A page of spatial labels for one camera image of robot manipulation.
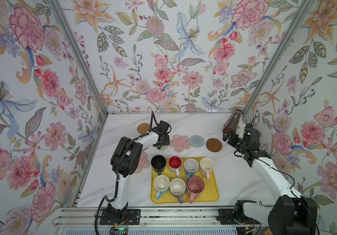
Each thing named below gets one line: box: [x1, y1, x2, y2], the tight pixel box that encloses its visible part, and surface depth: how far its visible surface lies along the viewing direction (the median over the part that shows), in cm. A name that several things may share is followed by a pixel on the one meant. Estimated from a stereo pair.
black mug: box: [150, 154, 167, 176], surface depth 86 cm
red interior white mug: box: [168, 155, 183, 178], surface depth 87 cm
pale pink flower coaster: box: [134, 151, 151, 174], surface depth 96 cm
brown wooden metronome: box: [221, 108, 243, 133], surface depth 103 cm
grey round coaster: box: [189, 134, 205, 149], surface depth 106 cm
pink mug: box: [186, 175, 205, 204], surface depth 77 cm
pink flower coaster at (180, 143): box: [169, 134, 192, 153], surface depth 105 cm
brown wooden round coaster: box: [205, 138, 223, 153], surface depth 103 cm
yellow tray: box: [150, 157, 219, 203], surface depth 82 cm
